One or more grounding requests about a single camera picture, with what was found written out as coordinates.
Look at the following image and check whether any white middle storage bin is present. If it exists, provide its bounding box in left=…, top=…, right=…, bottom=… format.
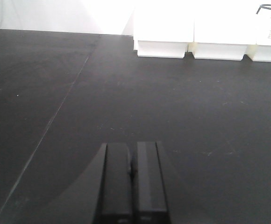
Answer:
left=190, top=0, right=257, bottom=61

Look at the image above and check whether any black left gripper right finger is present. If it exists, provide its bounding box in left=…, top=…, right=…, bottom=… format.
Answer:
left=132, top=141, right=171, bottom=224

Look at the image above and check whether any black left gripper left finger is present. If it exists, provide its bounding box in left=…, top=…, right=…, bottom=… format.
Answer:
left=93, top=143, right=133, bottom=224

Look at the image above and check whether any white right storage bin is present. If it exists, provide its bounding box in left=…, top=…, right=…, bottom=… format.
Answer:
left=246, top=0, right=271, bottom=62

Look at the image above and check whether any white storage bin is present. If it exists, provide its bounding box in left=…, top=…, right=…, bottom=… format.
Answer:
left=134, top=0, right=194, bottom=58
left=190, top=0, right=257, bottom=61
left=246, top=0, right=271, bottom=62

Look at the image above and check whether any white left storage bin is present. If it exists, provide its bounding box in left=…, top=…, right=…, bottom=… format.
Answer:
left=134, top=0, right=194, bottom=58

